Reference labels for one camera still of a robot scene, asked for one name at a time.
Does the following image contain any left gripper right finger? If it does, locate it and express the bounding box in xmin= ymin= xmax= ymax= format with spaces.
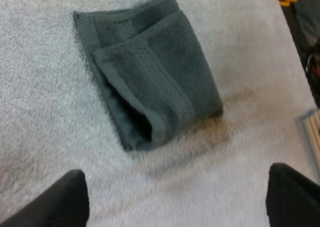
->
xmin=265 ymin=162 xmax=320 ymax=227

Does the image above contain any folded grey-green towel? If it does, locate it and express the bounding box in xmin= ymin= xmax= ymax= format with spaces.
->
xmin=72 ymin=0 xmax=224 ymax=152

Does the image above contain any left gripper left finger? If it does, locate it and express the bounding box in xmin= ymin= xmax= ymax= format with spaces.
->
xmin=0 ymin=169 xmax=91 ymax=227

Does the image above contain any ribbed aluminium rail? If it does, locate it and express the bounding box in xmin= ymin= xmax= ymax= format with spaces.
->
xmin=295 ymin=108 xmax=320 ymax=184

